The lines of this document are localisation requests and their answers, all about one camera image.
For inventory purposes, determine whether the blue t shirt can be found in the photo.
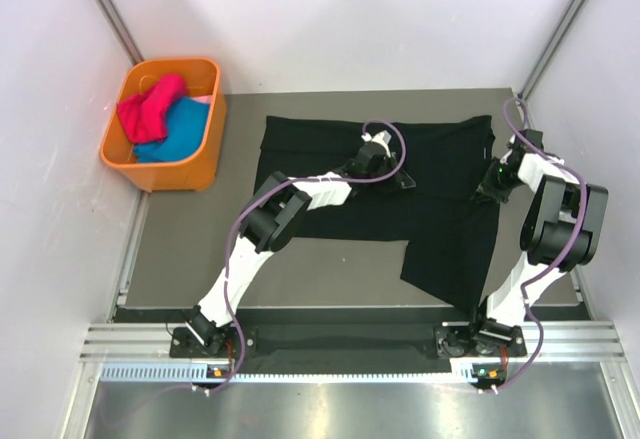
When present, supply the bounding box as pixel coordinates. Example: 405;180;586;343
134;97;210;163

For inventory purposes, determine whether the pink t shirt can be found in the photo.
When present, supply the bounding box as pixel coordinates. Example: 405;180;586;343
117;74;187;145

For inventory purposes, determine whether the right aluminium frame post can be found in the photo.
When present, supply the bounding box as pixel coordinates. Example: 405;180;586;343
517;0;589;101

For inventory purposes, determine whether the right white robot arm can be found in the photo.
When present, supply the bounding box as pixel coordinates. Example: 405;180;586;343
466;129;608;355

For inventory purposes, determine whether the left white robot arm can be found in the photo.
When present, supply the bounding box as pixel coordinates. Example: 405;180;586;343
183;123;415;356

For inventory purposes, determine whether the aluminium frame post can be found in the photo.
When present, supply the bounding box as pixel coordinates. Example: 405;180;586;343
517;0;589;101
94;0;144;65

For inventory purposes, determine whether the light pink cloth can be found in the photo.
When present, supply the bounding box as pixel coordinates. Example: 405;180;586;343
193;95;213;104

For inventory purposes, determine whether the orange plastic bin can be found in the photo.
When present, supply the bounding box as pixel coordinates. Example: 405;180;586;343
100;57;227;192

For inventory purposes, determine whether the left aluminium frame post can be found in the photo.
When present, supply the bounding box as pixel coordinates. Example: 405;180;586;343
94;0;144;65

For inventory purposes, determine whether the black t shirt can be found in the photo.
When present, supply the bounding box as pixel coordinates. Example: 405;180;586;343
255;115;500;312

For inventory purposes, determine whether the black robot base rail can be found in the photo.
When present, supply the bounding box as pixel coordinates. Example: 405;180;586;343
112;306;591;365

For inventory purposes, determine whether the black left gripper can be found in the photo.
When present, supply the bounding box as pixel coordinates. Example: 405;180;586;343
365;152;415;194

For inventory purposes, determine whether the white slotted cable duct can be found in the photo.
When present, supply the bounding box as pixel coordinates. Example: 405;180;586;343
99;361;504;385

